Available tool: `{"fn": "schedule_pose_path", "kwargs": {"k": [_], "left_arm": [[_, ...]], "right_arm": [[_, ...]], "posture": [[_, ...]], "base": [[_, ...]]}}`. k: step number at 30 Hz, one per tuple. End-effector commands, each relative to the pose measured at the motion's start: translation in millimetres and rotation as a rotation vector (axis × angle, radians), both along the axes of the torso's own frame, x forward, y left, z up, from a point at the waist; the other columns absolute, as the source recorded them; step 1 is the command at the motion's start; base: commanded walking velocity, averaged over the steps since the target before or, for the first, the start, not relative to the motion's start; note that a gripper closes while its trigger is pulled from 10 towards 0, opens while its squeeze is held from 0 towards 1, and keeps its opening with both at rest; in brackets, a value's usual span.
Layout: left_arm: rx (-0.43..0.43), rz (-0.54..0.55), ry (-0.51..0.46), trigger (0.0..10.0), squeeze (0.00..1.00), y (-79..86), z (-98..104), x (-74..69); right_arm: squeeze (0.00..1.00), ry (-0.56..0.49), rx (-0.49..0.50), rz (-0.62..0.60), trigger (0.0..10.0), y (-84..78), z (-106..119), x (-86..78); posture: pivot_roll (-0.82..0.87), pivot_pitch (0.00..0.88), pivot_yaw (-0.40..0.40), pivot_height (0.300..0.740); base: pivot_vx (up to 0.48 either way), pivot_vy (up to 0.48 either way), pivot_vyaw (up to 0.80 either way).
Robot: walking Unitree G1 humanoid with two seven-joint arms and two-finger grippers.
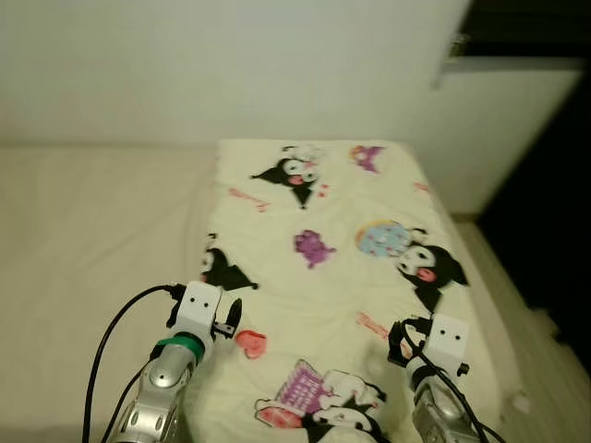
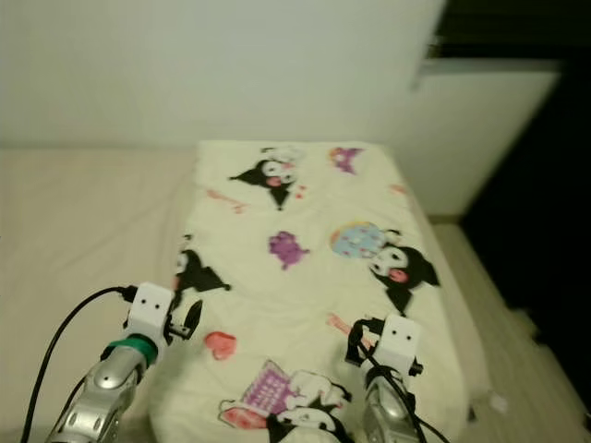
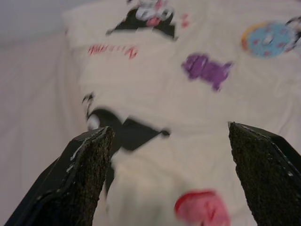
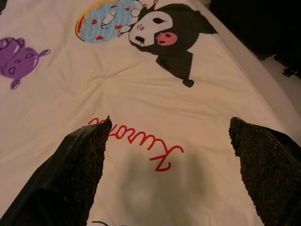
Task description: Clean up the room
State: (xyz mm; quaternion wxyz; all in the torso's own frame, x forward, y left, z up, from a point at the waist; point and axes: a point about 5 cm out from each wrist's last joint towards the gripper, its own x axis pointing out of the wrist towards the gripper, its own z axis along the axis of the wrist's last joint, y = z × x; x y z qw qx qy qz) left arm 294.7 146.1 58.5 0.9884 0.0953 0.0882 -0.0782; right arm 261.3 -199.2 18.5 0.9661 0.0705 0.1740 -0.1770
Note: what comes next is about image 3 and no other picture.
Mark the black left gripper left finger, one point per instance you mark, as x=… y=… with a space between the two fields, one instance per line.
x=77 y=179

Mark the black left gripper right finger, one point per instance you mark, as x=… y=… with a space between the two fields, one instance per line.
x=268 y=174

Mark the white bed sheet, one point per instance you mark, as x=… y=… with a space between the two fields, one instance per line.
x=35 y=117

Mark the cream cartoon print quilt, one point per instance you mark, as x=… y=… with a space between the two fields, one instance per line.
x=164 y=99

